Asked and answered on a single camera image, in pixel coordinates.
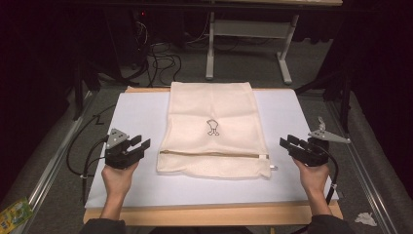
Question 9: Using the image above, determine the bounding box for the green snack packet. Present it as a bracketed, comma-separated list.
[0, 197, 34, 234]

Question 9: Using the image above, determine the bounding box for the bundle of black cables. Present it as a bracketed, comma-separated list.
[130, 19, 183, 88]

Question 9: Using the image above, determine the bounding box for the person's right hand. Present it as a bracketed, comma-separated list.
[292, 158, 327, 197]

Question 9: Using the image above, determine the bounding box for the black metal stand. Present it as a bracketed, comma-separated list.
[294, 69, 356, 135]
[71, 59, 102, 121]

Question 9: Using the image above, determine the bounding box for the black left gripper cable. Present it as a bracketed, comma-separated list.
[80, 137, 110, 206]

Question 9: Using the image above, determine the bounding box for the black floor cable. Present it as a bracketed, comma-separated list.
[65, 103, 117, 178]

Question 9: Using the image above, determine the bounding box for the white metal desk frame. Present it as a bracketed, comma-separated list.
[205, 0, 344, 86]

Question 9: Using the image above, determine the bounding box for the metal floor rail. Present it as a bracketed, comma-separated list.
[325, 100, 391, 234]
[14, 91, 95, 234]

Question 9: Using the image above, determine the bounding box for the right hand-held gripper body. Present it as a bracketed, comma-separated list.
[291, 129, 352, 168]

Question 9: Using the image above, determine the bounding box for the crumpled white tissue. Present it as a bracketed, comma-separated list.
[354, 212, 378, 227]

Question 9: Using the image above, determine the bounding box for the white foam board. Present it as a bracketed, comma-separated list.
[84, 89, 339, 209]

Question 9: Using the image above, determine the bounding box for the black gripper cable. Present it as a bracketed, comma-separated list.
[319, 144, 340, 205]
[80, 137, 110, 206]

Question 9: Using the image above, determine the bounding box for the cream mesh laundry bag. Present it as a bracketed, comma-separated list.
[156, 81, 279, 179]

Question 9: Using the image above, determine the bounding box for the person's left hand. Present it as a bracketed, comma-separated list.
[100, 161, 140, 200]

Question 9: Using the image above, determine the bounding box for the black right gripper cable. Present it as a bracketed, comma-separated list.
[319, 144, 340, 205]

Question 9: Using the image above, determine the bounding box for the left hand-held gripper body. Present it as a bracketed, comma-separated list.
[104, 128, 146, 171]

